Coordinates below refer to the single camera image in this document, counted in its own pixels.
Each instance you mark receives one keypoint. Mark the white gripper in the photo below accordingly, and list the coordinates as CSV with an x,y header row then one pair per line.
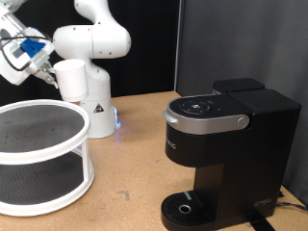
x,y
14,72

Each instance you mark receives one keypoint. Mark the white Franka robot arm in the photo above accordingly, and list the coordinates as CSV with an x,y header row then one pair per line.
x,y
93,80

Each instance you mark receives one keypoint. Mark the black Keurig drip tray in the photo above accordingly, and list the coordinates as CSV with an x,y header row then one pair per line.
x,y
192,213

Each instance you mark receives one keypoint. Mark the black Keurig coffee machine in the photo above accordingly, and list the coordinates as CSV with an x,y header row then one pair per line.
x,y
256,144

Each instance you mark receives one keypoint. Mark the white two-tier turntable shelf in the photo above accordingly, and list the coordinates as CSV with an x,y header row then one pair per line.
x,y
41,154

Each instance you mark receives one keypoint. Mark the black tape strip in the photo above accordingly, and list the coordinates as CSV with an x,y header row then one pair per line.
x,y
261,225

